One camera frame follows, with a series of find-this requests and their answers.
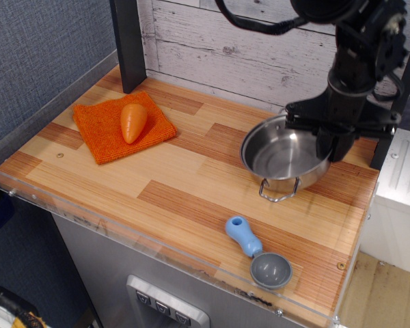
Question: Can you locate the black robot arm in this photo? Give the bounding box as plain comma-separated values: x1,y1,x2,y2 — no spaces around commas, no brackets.
286,1,407,162

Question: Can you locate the dark left support post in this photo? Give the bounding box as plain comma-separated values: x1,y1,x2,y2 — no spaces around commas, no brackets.
109,0,147,94

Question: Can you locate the blue handled grey scoop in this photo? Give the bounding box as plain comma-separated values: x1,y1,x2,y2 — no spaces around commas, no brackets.
225,216,293,290

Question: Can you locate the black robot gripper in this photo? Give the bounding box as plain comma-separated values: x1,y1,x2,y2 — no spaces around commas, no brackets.
286,83,402,162

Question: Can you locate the dark support post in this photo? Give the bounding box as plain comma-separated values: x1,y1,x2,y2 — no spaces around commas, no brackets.
109,0,147,94
369,25,410,170

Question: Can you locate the orange toy carrot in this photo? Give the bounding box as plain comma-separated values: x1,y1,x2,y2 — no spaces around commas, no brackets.
120,103,148,144

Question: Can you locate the black braided cable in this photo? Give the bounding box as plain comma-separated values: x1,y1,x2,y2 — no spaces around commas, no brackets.
214,0,308,36

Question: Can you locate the orange woven cloth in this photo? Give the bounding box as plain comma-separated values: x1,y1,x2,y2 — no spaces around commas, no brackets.
73,92,177,164

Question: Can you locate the dark right support post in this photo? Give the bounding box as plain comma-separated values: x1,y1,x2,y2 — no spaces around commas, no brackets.
369,25,410,170

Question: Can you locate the stainless steel pan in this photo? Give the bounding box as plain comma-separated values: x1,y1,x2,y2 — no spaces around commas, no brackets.
240,114,331,203

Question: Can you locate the silver button control panel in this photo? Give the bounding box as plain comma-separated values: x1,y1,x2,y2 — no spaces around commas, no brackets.
126,275,210,327

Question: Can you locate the white side cabinet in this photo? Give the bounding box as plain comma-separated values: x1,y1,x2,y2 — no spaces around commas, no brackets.
360,129,410,272

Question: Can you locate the clear acrylic table guard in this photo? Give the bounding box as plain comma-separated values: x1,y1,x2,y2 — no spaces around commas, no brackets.
0,51,380,325

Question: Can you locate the black yellow cable bundle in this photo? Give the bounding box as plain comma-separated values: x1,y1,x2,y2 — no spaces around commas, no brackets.
0,285,51,328

